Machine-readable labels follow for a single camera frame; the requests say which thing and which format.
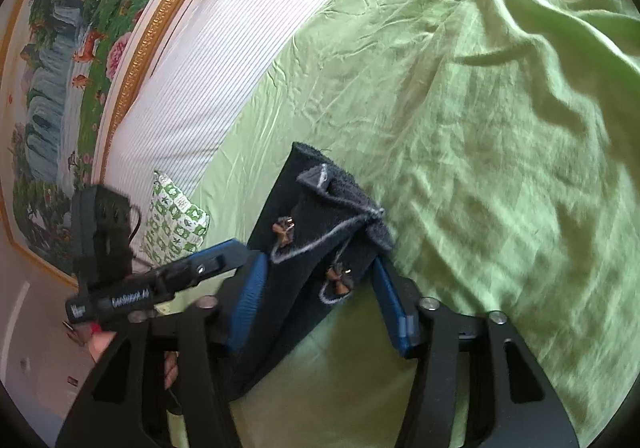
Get black pants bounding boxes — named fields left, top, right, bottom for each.
left=226, top=142, right=393, bottom=400

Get left hand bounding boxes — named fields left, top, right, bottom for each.
left=88, top=324, right=180, bottom=392

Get green white patterned pillow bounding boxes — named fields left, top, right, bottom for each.
left=142, top=171, right=210, bottom=266

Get white striped headboard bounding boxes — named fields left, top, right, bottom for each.
left=104, top=0, right=402, bottom=199

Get gold framed landscape painting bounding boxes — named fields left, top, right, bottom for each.
left=1, top=0, right=186, bottom=284

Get green bed sheet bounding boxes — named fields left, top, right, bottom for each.
left=194, top=0, right=639, bottom=446

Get black tracker camera box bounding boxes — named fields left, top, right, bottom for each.
left=70, top=185, right=132, bottom=292

